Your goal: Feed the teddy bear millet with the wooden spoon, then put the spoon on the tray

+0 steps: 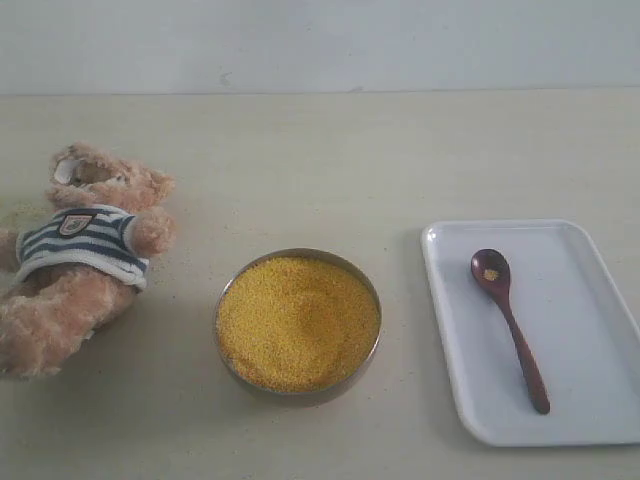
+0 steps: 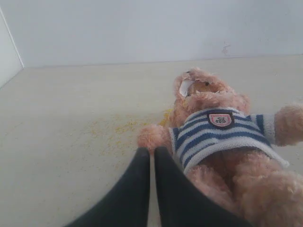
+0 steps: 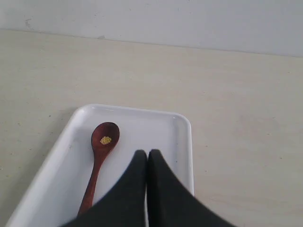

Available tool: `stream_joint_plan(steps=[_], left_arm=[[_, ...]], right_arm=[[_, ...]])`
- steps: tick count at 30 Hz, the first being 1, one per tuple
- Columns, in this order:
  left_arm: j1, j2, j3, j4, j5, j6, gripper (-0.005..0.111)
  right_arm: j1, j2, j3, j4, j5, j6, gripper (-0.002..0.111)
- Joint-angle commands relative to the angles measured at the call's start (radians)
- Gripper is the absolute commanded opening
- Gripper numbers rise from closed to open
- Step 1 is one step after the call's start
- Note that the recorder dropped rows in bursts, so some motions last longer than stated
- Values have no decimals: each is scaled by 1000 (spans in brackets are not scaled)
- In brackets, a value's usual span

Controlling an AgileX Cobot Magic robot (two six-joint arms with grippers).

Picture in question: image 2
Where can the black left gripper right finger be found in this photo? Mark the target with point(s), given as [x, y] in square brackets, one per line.
[181, 204]

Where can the spilled yellow millet grains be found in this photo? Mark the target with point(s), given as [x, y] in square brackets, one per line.
[117, 133]

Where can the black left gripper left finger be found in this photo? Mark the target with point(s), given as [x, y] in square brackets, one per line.
[127, 203]

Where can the pink teddy bear striped sweater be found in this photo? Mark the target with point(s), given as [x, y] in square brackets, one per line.
[228, 153]

